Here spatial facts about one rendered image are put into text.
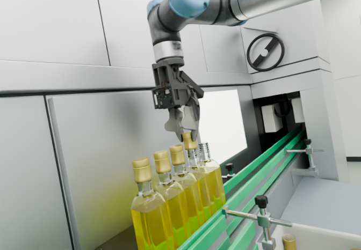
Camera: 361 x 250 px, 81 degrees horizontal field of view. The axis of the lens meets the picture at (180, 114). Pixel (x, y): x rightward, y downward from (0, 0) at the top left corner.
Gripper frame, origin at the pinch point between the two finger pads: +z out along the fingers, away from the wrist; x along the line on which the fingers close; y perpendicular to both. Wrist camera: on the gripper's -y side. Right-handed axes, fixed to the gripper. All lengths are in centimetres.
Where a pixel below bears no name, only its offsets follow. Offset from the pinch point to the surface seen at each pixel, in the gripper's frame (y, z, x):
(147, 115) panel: 2.5, -7.6, -11.8
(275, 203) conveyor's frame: -38, 35, 6
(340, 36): -363, -74, 25
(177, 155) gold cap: 7.0, 3.4, 1.1
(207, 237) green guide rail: 7.9, 21.7, 6.5
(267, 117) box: -100, 7, -13
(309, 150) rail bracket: -67, 21, 15
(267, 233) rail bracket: -3.4, 24.9, 15.6
